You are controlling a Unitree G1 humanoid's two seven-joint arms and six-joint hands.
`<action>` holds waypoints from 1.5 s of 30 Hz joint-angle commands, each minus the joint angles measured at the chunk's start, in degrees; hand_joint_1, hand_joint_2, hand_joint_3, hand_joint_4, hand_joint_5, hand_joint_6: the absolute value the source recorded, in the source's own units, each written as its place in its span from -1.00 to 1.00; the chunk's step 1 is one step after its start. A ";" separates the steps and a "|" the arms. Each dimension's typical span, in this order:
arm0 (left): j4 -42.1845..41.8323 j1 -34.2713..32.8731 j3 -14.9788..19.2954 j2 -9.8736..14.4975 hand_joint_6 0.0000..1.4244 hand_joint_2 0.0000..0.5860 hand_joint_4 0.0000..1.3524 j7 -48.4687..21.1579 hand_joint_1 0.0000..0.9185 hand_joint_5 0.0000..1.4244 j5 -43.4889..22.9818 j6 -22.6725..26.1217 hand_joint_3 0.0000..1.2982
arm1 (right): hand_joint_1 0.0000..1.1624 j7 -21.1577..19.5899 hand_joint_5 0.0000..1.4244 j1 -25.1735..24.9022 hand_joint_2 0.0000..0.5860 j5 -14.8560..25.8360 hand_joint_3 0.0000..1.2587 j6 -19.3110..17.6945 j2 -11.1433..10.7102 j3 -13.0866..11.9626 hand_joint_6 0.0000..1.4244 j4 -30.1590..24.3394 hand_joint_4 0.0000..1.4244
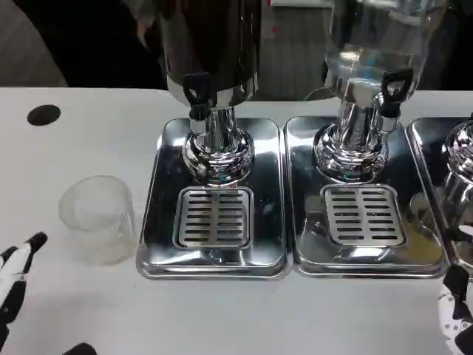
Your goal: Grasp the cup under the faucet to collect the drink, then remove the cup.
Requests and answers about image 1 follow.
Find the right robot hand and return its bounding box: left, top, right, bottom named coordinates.
left=438, top=225, right=473, bottom=355

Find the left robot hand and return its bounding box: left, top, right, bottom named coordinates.
left=0, top=231, right=98, bottom=355

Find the clear ribbed glass cup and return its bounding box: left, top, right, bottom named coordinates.
left=58, top=175, right=137, bottom=266

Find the black tap of dark dispenser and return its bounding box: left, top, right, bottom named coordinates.
left=183, top=72, right=217, bottom=135

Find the steel grid under clear dispenser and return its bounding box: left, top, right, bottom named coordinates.
left=320, top=183, right=407, bottom=247

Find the chrome dispenser stand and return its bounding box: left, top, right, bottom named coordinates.
left=441, top=120, right=473, bottom=230

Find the steel tray under chrome stand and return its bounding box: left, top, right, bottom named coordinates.
left=406, top=117, right=473, bottom=274

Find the black round counter hole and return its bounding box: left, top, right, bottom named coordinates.
left=26, top=104, right=61, bottom=125

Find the steel tray under clear dispenser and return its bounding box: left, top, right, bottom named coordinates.
left=283, top=116, right=450, bottom=279

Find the black tap of clear dispenser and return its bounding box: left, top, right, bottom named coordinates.
left=380, top=68, right=414, bottom=133

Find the steel grid under dark dispenser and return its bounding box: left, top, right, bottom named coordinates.
left=172, top=186, right=256, bottom=249

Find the steel tray under dark dispenser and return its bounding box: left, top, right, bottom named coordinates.
left=135, top=117, right=293, bottom=279

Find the clear drink dispenser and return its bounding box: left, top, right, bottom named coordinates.
left=313, top=0, right=439, bottom=184

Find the dark drink dispenser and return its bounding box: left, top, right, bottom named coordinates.
left=153, top=0, right=262, bottom=186

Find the white cable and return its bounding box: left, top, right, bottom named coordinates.
left=302, top=87, right=333, bottom=103

